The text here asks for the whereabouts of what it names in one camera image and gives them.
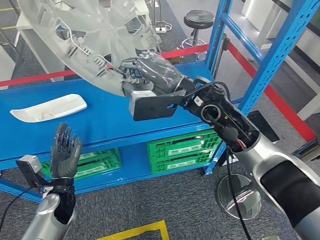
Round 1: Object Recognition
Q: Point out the white workbench with green top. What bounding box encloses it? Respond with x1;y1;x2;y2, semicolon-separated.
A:
241;0;320;122

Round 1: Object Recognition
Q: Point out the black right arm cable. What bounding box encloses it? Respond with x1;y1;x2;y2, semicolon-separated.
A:
226;145;252;240

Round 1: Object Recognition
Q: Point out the black round stool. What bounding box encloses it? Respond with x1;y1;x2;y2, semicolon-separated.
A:
180;9;215;51

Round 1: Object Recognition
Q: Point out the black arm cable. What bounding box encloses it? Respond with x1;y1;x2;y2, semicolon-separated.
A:
226;145;252;240
0;187;33;231

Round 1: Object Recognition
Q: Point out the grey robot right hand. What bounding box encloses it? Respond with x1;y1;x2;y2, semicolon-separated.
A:
121;52;186;98

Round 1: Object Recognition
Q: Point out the dark stanchion post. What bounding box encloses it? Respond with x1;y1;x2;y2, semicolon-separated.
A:
212;33;231;79

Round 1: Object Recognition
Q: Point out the blue metal shelf rack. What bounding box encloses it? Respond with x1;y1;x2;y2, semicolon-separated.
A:
0;0;320;204

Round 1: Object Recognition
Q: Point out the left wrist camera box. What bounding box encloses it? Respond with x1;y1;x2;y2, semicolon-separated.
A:
15;154;54;194

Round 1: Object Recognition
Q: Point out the silver plastic wheel hubcap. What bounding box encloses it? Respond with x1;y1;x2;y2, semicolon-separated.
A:
16;0;163;98

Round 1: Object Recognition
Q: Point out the white curved plastic part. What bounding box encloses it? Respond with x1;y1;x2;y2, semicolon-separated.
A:
10;93;88;123

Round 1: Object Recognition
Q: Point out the black box with white label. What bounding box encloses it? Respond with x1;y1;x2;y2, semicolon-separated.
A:
217;110;280;167

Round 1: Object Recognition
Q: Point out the yellow floor tape square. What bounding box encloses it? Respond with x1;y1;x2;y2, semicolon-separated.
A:
96;219;170;240

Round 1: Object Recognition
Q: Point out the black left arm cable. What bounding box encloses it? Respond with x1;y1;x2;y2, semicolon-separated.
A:
0;187;33;231

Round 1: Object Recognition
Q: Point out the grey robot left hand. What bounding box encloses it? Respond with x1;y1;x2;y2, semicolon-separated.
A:
50;122;83;180

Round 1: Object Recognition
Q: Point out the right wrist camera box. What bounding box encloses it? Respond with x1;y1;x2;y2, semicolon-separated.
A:
128;89;187;122

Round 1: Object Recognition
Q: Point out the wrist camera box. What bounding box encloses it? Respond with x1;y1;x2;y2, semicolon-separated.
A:
15;154;54;194
128;89;187;122

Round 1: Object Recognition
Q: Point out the white table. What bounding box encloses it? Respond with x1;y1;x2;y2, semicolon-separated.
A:
14;11;66;83

